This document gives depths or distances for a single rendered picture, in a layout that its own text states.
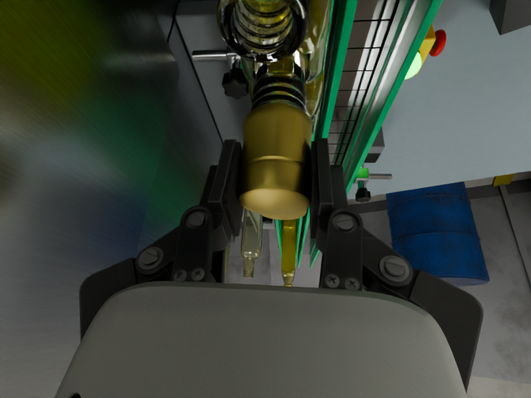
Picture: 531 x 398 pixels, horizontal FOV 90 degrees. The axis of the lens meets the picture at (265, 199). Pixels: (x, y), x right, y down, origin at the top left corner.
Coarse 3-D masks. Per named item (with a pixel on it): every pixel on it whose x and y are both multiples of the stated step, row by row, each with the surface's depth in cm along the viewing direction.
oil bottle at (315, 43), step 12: (312, 0) 14; (324, 0) 14; (312, 12) 14; (324, 12) 14; (312, 24) 14; (324, 24) 14; (312, 36) 14; (324, 36) 15; (300, 48) 15; (312, 48) 15; (324, 48) 16; (240, 60) 17; (312, 60) 15; (324, 60) 17; (252, 72) 16; (312, 72) 16; (252, 84) 18
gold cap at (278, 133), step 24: (264, 120) 12; (288, 120) 12; (264, 144) 12; (288, 144) 12; (240, 168) 13; (264, 168) 11; (288, 168) 11; (240, 192) 12; (264, 192) 11; (288, 192) 11
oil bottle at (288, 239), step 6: (288, 228) 114; (294, 228) 114; (288, 234) 113; (294, 234) 113; (282, 240) 113; (288, 240) 112; (294, 240) 112; (282, 246) 112; (288, 246) 111; (294, 246) 111; (282, 252) 111; (288, 252) 110; (294, 252) 110; (282, 258) 110; (288, 258) 109; (294, 258) 109; (282, 264) 109; (288, 264) 108; (294, 264) 108; (282, 270) 108; (288, 270) 108; (294, 270) 107; (288, 276) 107; (288, 282) 107
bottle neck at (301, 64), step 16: (256, 64) 15; (272, 64) 14; (288, 64) 14; (304, 64) 15; (256, 80) 14; (272, 80) 13; (288, 80) 13; (304, 80) 15; (256, 96) 14; (272, 96) 13; (288, 96) 13; (304, 96) 14
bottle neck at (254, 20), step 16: (224, 0) 8; (240, 0) 8; (256, 0) 10; (272, 0) 10; (288, 0) 8; (304, 0) 8; (224, 16) 8; (240, 16) 9; (256, 16) 10; (272, 16) 10; (288, 16) 9; (304, 16) 8; (224, 32) 9; (240, 32) 9; (256, 32) 10; (272, 32) 10; (288, 32) 9; (304, 32) 9; (240, 48) 9; (256, 48) 9; (272, 48) 9; (288, 48) 9
